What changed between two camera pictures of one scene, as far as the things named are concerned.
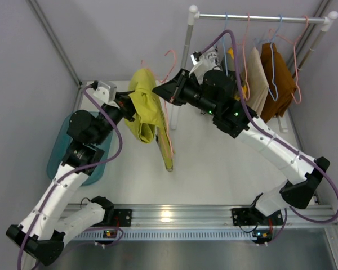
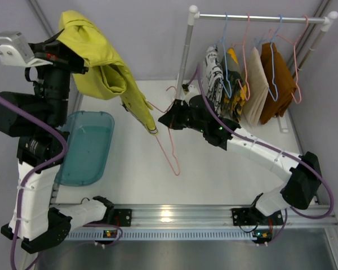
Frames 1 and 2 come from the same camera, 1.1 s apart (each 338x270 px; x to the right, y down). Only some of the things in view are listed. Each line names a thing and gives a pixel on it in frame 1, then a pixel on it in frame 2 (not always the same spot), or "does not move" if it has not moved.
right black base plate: (245, 216) does not move
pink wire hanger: (161, 80) -> (167, 110)
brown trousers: (280, 80) does not move
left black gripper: (128, 104) -> (61, 59)
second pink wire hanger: (243, 44) does not move
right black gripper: (179, 90) -> (177, 114)
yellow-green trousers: (150, 121) -> (106, 76)
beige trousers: (257, 81) does not move
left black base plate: (124, 216) does not move
